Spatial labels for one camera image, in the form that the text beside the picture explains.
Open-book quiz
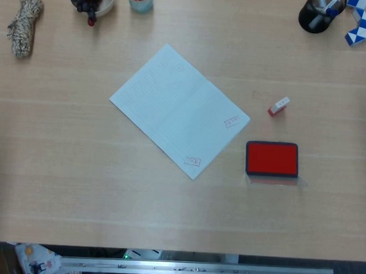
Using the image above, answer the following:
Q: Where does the red and white stamp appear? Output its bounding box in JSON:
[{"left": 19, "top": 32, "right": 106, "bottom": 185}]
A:
[{"left": 267, "top": 96, "right": 292, "bottom": 118}]

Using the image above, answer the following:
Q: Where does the blue and white snake puzzle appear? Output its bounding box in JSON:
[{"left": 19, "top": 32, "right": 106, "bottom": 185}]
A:
[{"left": 343, "top": 0, "right": 366, "bottom": 48}]

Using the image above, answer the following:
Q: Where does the blue capped marker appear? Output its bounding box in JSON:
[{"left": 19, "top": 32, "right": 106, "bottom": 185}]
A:
[{"left": 322, "top": 0, "right": 343, "bottom": 18}]

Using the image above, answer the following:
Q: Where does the black mesh pen holder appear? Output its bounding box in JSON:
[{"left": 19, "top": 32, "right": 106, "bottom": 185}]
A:
[{"left": 297, "top": 0, "right": 348, "bottom": 36}]

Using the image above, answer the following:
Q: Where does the red ink pad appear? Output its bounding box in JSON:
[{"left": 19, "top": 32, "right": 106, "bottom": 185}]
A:
[{"left": 242, "top": 140, "right": 311, "bottom": 188}]

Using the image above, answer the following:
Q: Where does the white lined notebook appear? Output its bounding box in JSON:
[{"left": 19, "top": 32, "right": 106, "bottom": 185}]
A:
[{"left": 104, "top": 40, "right": 255, "bottom": 185}]

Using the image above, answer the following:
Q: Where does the clear plastic cola bottle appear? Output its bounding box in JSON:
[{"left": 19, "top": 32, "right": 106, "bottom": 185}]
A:
[{"left": 124, "top": 0, "right": 154, "bottom": 15}]

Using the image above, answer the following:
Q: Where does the beige bowl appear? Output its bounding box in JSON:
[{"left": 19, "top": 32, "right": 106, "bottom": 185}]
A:
[{"left": 68, "top": 0, "right": 116, "bottom": 19}]

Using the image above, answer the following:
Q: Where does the white device with green light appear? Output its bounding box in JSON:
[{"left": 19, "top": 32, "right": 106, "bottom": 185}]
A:
[{"left": 123, "top": 248, "right": 162, "bottom": 262}]

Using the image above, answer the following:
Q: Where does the patterned white cloth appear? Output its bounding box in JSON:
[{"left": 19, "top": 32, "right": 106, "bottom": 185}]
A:
[{"left": 12, "top": 243, "right": 64, "bottom": 274}]

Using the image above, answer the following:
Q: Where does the aluminium rail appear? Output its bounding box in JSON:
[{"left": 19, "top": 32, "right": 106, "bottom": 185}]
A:
[{"left": 59, "top": 254, "right": 336, "bottom": 274}]

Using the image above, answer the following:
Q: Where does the beige and black rope bundle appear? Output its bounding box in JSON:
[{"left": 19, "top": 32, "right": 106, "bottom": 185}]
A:
[{"left": 6, "top": 0, "right": 45, "bottom": 59}]

